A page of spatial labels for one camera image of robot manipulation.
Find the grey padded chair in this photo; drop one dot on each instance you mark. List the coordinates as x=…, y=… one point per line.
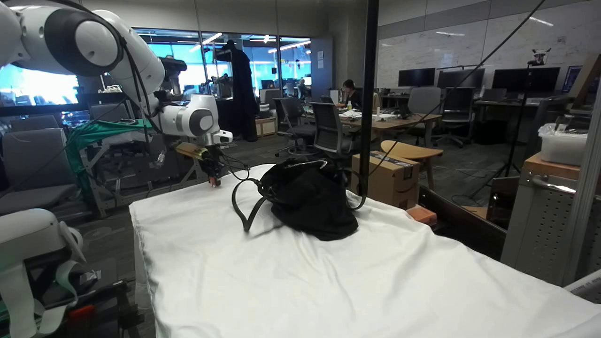
x=38, y=169

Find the grey cabinet with wooden top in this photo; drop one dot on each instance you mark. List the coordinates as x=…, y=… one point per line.
x=538, y=218

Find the orange brown block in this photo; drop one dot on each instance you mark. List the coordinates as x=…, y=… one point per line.
x=425, y=214

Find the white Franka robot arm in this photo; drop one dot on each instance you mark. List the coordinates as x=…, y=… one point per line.
x=82, y=40

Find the small wooden side table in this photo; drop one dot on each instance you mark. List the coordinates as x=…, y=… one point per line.
x=410, y=150

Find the black stereo camera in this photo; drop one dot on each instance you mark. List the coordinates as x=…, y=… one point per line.
x=174, y=66

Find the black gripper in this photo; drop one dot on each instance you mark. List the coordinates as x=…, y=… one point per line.
x=215, y=160

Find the grey equipment cart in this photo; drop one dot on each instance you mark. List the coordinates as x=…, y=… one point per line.
x=125, y=175

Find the black computer monitor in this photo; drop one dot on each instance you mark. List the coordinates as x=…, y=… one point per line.
x=418, y=79
x=463, y=79
x=529, y=81

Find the white table cloth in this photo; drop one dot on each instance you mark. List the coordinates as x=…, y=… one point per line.
x=377, y=282

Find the dark brown wooden board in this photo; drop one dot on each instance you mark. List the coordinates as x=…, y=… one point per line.
x=467, y=222

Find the black tripod stand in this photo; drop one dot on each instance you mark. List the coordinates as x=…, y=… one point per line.
x=540, y=58

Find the black coat on stand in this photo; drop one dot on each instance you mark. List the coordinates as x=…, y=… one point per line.
x=241, y=94

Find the black office chair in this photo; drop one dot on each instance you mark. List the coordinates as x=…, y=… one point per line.
x=461, y=105

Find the black metal pole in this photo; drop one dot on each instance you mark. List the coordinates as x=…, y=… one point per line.
x=367, y=94

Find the grey aluminium pole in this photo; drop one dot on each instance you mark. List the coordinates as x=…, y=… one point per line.
x=589, y=188

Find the grey office chair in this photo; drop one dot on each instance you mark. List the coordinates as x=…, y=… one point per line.
x=425, y=103

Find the white plastic bin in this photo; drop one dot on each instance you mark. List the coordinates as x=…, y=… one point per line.
x=564, y=147

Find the large cardboard box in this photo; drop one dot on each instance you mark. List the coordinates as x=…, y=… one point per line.
x=395, y=180

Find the wooden office desk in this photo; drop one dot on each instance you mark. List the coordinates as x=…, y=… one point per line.
x=395, y=124

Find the small cardboard box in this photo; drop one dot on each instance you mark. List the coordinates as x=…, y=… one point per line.
x=268, y=126

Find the green cloth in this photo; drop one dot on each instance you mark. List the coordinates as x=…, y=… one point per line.
x=100, y=133

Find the seated person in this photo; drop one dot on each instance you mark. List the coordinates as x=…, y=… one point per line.
x=348, y=96

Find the dark mesh office chair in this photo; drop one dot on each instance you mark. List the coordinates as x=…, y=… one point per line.
x=330, y=128

